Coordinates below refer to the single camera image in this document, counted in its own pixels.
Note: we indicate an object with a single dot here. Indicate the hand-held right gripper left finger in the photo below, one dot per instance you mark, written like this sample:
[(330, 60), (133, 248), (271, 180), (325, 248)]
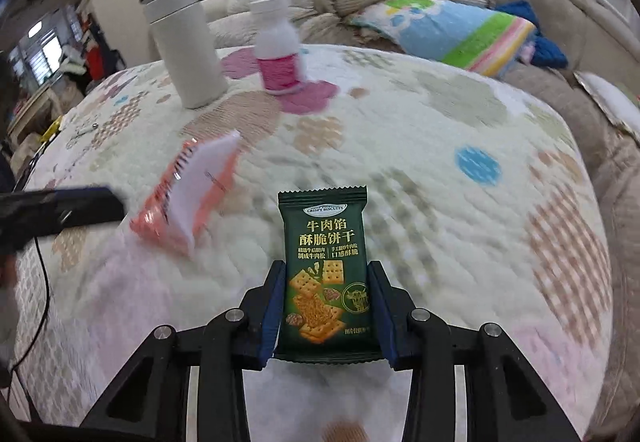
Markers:
[(267, 317)]

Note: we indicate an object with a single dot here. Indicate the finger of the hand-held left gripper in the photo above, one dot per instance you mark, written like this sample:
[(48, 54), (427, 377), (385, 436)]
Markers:
[(75, 207)]

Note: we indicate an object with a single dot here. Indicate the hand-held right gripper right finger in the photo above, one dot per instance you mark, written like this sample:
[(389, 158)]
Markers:
[(382, 317)]

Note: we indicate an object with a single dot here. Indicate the orange snack packet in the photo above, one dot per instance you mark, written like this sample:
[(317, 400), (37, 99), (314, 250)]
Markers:
[(150, 222)]

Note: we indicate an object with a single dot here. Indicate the green biscuit packet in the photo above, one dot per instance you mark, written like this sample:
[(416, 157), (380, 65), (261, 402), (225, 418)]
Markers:
[(325, 242)]

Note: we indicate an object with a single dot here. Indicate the red black clothes pile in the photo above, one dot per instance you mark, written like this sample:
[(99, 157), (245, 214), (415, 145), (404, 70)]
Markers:
[(97, 57)]

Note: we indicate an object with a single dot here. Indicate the printed quilted blanket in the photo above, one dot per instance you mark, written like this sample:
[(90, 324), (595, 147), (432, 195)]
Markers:
[(425, 147)]

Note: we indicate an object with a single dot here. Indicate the cream insulated bottle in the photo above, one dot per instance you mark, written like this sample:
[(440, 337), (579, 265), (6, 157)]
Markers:
[(185, 52)]

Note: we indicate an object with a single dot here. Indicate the pink label pill bottle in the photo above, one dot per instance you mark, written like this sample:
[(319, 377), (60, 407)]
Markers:
[(277, 67)]

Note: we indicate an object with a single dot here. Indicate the blue green striped blanket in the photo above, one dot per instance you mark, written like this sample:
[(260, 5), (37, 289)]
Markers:
[(450, 32)]

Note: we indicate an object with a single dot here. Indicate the dark blue cloth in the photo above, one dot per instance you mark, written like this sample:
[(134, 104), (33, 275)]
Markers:
[(547, 54)]

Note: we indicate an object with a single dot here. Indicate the white silver-trimmed cushion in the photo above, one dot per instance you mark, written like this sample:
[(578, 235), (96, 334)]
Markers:
[(612, 104)]

